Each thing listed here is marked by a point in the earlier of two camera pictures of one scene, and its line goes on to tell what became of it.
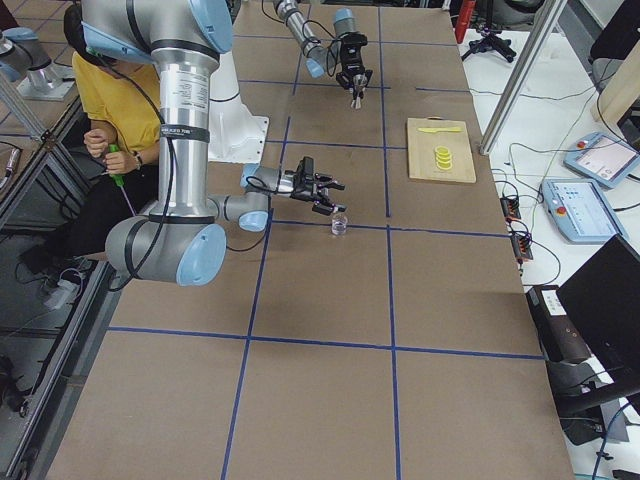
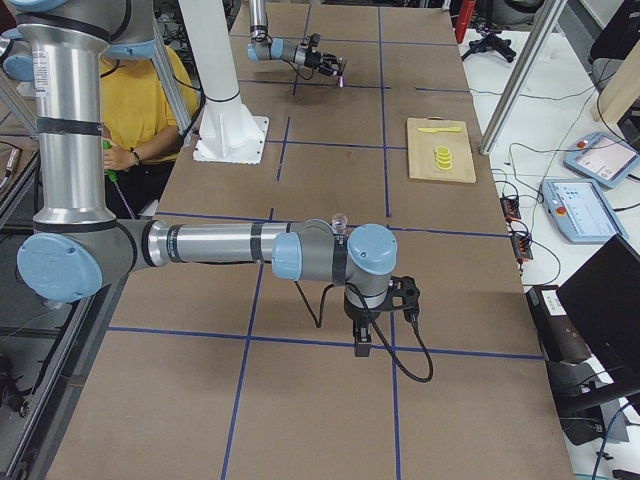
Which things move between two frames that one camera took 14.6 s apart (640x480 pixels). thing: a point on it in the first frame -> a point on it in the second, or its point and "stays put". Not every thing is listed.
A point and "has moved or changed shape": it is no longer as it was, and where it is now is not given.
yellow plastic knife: [434, 130] stays put
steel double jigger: [358, 81] has moved or changed shape
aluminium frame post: [546, 21] stays put
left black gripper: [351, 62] -> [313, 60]
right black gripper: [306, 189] -> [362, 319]
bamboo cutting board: [439, 150] stays put
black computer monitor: [603, 298] stays put
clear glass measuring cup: [339, 224] stays put
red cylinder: [466, 10] stays put
